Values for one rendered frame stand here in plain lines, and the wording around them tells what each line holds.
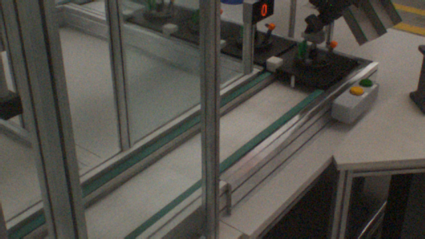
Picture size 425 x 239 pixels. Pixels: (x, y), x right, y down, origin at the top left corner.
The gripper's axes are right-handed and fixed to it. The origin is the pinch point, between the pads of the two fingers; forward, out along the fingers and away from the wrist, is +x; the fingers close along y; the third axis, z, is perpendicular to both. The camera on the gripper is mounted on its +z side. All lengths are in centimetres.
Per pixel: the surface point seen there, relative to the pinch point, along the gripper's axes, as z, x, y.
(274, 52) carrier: 2.1, 20.6, 0.7
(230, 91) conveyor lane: -0.9, 20.1, 32.4
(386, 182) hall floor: -82, 77, -77
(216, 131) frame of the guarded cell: -10, -19, 83
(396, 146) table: -46.5, -6.9, 16.1
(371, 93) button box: -29.7, -4.3, 4.9
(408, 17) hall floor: -25, 128, -318
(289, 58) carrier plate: -3.3, 16.0, 1.7
